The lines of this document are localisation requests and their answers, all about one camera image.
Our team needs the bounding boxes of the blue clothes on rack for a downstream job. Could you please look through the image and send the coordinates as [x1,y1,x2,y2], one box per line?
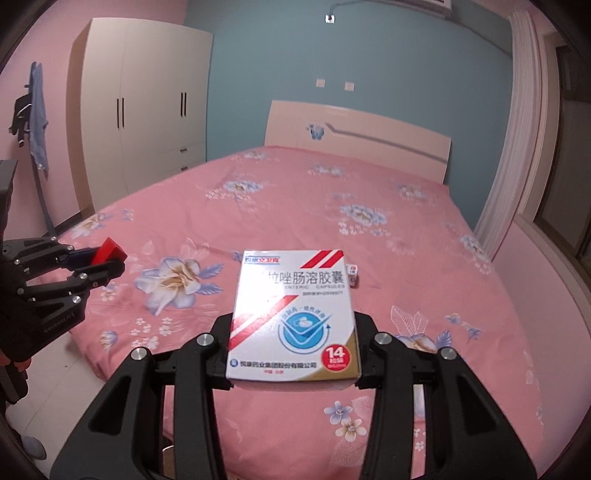
[9,62,49,177]

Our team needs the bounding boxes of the white medicine box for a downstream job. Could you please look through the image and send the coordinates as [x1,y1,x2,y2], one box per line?
[225,249,361,385]

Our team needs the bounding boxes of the small white dice box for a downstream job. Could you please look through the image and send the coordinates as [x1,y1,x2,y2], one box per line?
[346,264,359,288]

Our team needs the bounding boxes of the window frame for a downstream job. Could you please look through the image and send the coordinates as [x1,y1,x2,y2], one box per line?
[512,27,591,301]

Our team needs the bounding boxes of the cream bed headboard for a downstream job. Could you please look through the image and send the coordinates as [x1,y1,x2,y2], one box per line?
[264,100,452,184]

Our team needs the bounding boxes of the white air conditioner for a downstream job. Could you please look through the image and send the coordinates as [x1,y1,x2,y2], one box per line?
[372,0,453,19]

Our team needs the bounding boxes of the red block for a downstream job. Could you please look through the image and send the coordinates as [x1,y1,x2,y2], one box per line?
[91,237,127,265]

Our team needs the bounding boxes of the cream wardrobe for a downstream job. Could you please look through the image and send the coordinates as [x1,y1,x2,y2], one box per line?
[66,17,213,216]

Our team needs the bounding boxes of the white curtain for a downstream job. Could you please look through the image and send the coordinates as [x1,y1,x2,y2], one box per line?
[475,9,542,258]

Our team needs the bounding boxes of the pink floral bed sheet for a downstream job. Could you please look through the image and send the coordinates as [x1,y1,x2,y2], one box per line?
[51,147,543,479]

